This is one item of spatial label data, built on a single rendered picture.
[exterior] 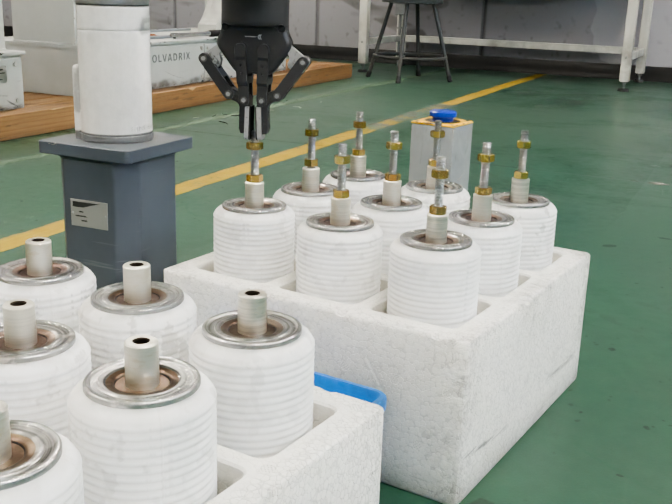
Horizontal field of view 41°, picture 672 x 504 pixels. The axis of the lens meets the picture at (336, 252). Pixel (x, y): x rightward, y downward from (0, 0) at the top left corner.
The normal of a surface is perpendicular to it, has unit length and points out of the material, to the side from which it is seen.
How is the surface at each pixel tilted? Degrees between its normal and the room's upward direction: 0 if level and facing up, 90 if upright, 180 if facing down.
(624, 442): 0
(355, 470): 90
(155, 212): 90
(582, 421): 0
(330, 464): 90
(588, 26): 90
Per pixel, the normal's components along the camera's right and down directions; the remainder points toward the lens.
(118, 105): 0.29, 0.28
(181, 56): 0.90, 0.14
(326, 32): -0.43, 0.24
